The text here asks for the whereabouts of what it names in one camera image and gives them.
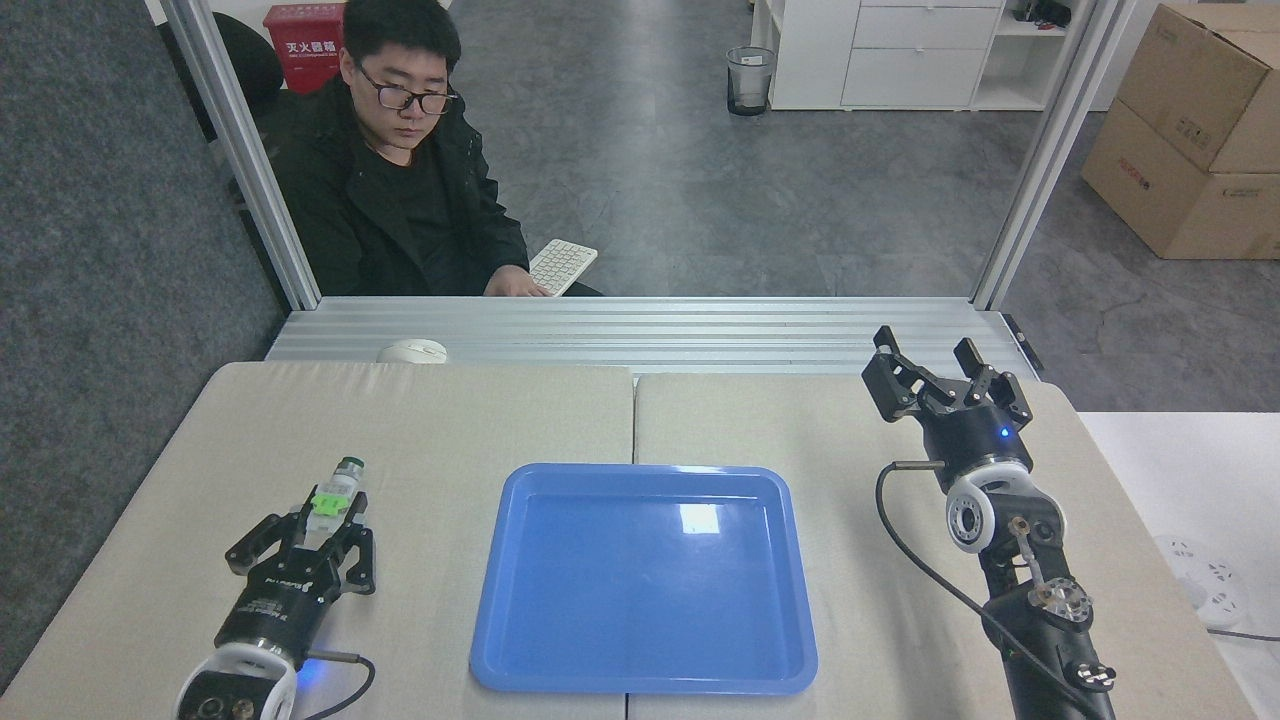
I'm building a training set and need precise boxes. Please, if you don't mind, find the black bracket on rail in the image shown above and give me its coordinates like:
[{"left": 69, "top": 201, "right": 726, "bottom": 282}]
[{"left": 1000, "top": 313, "right": 1047, "bottom": 373}]

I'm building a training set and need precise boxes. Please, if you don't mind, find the white drawer cabinet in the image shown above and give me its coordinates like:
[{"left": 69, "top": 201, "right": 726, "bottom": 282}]
[{"left": 750, "top": 0, "right": 1077, "bottom": 112}]

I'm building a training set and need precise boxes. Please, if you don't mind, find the white power strip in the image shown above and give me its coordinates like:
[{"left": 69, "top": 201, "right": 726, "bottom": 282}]
[{"left": 1150, "top": 535, "right": 1251, "bottom": 631}]

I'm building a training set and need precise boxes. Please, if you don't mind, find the small cardboard box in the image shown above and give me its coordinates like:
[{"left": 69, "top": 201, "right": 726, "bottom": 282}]
[{"left": 1115, "top": 2, "right": 1280, "bottom": 176}]

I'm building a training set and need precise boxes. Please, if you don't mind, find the white keyboard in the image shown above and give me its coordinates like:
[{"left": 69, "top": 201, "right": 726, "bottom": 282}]
[{"left": 527, "top": 239, "right": 599, "bottom": 298}]

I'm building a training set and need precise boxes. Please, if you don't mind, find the white side table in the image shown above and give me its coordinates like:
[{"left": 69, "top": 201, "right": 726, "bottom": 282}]
[{"left": 1078, "top": 412, "right": 1280, "bottom": 720}]

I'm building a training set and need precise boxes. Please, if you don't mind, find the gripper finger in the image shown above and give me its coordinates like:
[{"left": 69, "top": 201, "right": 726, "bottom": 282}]
[
  {"left": 225, "top": 512, "right": 307, "bottom": 580},
  {"left": 861, "top": 326, "right": 947, "bottom": 422},
  {"left": 320, "top": 495, "right": 377, "bottom": 597},
  {"left": 952, "top": 338, "right": 1033, "bottom": 431}
]

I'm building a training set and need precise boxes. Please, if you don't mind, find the red box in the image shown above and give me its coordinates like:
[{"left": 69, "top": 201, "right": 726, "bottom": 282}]
[{"left": 263, "top": 3, "right": 347, "bottom": 95}]

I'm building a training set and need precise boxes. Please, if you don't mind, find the person's left hand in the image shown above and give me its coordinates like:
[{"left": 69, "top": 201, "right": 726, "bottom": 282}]
[{"left": 486, "top": 265, "right": 554, "bottom": 298}]

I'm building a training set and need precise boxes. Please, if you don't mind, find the green and white switch part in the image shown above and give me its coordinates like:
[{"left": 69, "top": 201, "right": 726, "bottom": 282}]
[{"left": 304, "top": 456, "right": 367, "bottom": 547}]

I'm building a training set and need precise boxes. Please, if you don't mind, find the black office chair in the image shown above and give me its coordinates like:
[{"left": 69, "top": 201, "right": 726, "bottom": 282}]
[{"left": 158, "top": 12, "right": 287, "bottom": 143}]

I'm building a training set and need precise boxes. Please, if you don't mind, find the blue plastic tray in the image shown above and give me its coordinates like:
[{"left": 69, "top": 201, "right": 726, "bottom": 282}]
[{"left": 469, "top": 462, "right": 819, "bottom": 696}]

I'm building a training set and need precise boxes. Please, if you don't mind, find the person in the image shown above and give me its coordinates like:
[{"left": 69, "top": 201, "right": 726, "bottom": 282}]
[{"left": 262, "top": 0, "right": 606, "bottom": 298}]

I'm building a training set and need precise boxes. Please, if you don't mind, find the silver aluminium rail platform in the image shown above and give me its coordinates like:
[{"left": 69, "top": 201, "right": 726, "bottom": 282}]
[{"left": 265, "top": 296, "right": 1041, "bottom": 377}]

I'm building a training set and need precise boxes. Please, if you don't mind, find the silver aluminium post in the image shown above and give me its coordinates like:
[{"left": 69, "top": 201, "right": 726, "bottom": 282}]
[
  {"left": 160, "top": 0, "right": 322, "bottom": 311},
  {"left": 972, "top": 0, "right": 1139, "bottom": 311}
]

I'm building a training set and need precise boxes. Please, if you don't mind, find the large cardboard box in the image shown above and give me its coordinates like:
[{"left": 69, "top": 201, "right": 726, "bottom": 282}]
[{"left": 1081, "top": 98, "right": 1280, "bottom": 261}]

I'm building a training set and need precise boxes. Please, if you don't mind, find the grey mesh waste bin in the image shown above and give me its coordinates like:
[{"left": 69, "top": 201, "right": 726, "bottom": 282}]
[{"left": 726, "top": 46, "right": 777, "bottom": 117}]

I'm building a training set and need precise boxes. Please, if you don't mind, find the white computer mouse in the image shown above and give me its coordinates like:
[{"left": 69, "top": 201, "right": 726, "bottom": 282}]
[{"left": 376, "top": 339, "right": 449, "bottom": 365}]

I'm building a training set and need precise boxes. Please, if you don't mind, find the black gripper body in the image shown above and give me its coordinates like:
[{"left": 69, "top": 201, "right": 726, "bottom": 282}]
[
  {"left": 918, "top": 404, "right": 1032, "bottom": 491},
  {"left": 213, "top": 565, "right": 343, "bottom": 667}
]

